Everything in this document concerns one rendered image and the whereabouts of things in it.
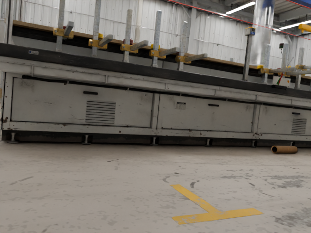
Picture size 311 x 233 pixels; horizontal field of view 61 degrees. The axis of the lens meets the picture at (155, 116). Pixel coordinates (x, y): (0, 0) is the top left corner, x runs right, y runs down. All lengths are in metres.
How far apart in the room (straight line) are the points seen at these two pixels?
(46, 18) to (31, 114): 7.34
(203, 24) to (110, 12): 3.87
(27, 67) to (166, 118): 1.28
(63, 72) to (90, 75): 0.20
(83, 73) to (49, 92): 0.35
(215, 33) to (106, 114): 9.74
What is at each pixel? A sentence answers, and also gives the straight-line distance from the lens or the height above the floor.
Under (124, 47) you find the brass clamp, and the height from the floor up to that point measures 0.81.
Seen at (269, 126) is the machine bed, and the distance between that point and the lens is 3.41.
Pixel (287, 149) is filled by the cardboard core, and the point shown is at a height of 0.05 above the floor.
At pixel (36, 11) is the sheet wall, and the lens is 9.50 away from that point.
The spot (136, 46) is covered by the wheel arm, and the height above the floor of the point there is 0.81.
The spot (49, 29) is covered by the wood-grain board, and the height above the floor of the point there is 0.88.
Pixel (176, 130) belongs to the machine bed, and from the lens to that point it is 2.58.
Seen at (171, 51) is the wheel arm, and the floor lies 0.80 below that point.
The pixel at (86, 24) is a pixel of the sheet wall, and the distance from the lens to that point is 9.58.
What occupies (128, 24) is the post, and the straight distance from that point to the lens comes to 2.19.
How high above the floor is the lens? 0.41
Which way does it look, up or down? 3 degrees down
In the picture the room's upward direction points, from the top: 5 degrees clockwise
